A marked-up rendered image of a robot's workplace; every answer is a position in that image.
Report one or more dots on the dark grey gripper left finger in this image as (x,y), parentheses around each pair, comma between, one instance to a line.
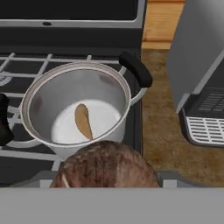
(43,179)

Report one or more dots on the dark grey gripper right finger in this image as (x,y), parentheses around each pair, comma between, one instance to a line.
(172,179)

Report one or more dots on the brown mushroom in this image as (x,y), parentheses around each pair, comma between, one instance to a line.
(106,166)

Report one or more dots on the brown sweet potato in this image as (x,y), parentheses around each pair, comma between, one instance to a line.
(83,119)

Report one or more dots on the grey coffee machine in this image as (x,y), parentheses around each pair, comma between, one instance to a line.
(195,58)

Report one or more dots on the black hob with grey grates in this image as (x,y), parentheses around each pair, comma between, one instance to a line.
(73,35)

